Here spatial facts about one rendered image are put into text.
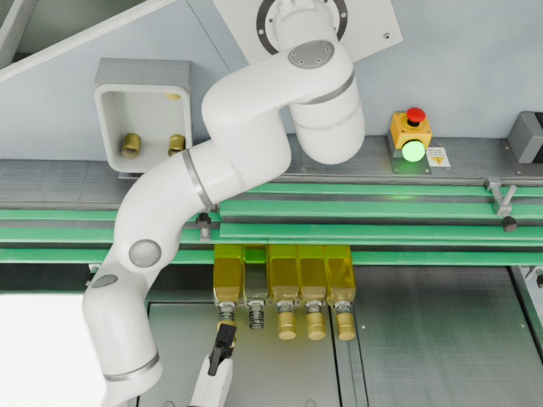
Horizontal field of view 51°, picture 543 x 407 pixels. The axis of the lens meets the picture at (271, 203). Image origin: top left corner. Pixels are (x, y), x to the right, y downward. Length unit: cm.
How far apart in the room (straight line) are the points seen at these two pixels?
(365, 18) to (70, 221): 72
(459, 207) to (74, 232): 79
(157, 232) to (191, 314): 57
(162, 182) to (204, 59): 44
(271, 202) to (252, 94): 47
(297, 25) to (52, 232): 66
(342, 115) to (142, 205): 28
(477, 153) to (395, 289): 37
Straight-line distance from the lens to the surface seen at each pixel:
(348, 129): 76
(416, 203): 120
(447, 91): 126
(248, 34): 102
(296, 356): 125
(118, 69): 114
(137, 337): 84
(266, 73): 72
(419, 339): 137
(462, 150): 133
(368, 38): 106
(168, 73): 112
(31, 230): 128
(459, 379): 136
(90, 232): 124
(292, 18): 95
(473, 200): 126
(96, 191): 129
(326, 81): 70
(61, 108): 127
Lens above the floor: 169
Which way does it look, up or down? 41 degrees down
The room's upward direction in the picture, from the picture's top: 177 degrees clockwise
